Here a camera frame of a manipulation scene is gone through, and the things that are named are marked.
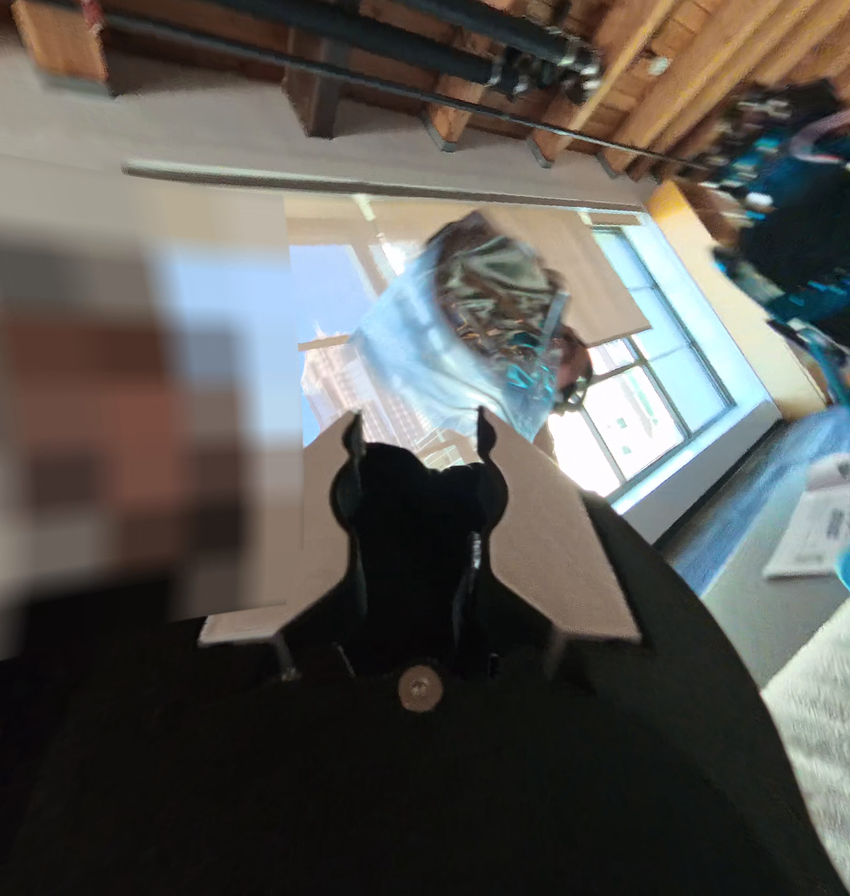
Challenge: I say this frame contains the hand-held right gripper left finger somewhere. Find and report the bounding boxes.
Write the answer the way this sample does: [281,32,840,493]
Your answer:
[199,412,367,646]

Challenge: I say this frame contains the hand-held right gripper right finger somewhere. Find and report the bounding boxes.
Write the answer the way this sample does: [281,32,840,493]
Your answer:
[475,406,643,643]

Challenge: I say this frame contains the silver foil bag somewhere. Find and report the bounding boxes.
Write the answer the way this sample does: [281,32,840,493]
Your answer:
[346,210,595,443]

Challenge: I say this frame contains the person's black clothing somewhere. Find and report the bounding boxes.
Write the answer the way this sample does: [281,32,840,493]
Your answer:
[330,441,511,674]

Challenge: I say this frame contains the large glass window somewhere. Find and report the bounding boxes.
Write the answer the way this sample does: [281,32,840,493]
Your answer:
[288,224,741,501]

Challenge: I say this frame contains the printed instruction manual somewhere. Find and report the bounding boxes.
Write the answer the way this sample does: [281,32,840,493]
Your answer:
[762,455,850,582]

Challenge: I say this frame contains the white foam sheet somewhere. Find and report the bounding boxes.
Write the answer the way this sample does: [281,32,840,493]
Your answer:
[759,595,850,896]

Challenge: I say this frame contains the black ceiling pipes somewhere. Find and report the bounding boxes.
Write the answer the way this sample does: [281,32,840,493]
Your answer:
[103,0,604,95]

